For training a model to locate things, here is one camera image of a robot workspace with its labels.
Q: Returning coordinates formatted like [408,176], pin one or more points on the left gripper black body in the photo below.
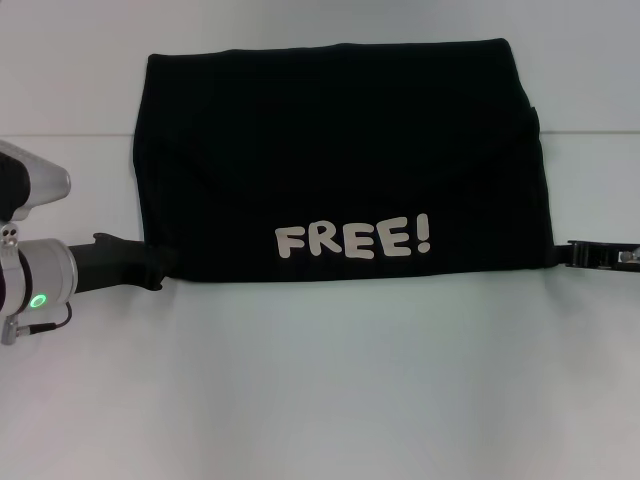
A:
[110,265]

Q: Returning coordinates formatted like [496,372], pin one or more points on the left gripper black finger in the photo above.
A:
[162,265]

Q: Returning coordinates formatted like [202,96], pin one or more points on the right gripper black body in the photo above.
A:
[605,256]

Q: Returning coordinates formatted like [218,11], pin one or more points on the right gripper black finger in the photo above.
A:
[565,254]

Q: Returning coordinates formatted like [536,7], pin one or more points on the black shirt with FREE print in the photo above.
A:
[350,150]

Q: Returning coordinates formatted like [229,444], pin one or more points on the left robot arm silver white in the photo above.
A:
[35,285]

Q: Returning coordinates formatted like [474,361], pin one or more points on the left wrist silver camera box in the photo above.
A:
[30,180]

